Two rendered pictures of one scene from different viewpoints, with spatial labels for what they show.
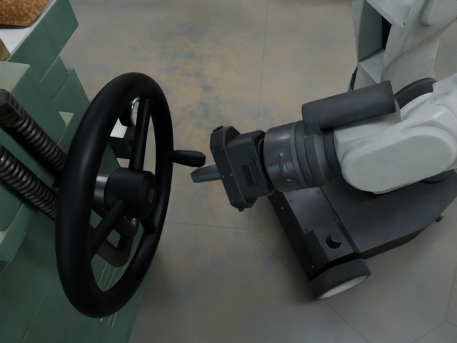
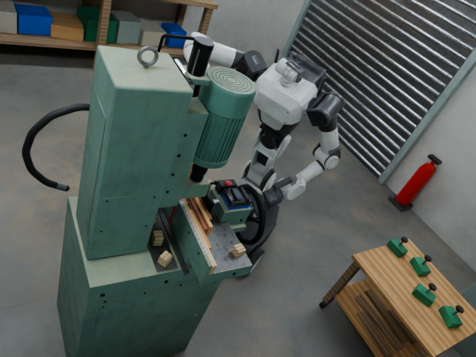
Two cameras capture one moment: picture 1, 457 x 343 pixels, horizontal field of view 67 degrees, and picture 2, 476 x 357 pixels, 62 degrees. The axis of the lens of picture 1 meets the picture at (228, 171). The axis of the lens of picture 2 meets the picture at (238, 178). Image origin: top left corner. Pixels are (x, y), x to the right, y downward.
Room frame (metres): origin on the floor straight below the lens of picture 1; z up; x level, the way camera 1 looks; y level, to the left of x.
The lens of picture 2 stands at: (-0.59, 1.30, 2.04)
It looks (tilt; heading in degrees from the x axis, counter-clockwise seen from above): 37 degrees down; 308
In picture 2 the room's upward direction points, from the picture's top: 24 degrees clockwise
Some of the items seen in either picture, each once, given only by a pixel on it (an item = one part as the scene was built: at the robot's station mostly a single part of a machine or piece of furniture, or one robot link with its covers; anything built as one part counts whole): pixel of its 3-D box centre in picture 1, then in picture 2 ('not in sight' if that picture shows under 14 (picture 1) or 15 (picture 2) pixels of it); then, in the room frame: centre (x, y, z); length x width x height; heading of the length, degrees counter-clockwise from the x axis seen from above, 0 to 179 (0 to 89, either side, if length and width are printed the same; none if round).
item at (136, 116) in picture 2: not in sight; (125, 164); (0.32, 0.74, 1.16); 0.22 x 0.22 x 0.72; 80
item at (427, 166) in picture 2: not in sight; (416, 182); (0.32, -2.41, 0.30); 0.19 x 0.18 x 0.60; 85
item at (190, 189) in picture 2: not in sight; (188, 186); (0.27, 0.47, 1.03); 0.14 x 0.07 x 0.09; 80
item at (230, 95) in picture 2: not in sight; (217, 119); (0.27, 0.46, 1.35); 0.18 x 0.18 x 0.31
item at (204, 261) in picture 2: not in sight; (180, 209); (0.25, 0.50, 0.93); 0.60 x 0.02 x 0.06; 170
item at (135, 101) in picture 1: (130, 114); not in sight; (0.49, 0.20, 0.65); 0.06 x 0.04 x 0.08; 170
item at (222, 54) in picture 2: not in sight; (210, 52); (0.82, 0.11, 1.31); 0.22 x 0.12 x 0.13; 56
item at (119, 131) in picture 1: (109, 131); not in sight; (0.50, 0.27, 0.58); 0.12 x 0.08 x 0.08; 80
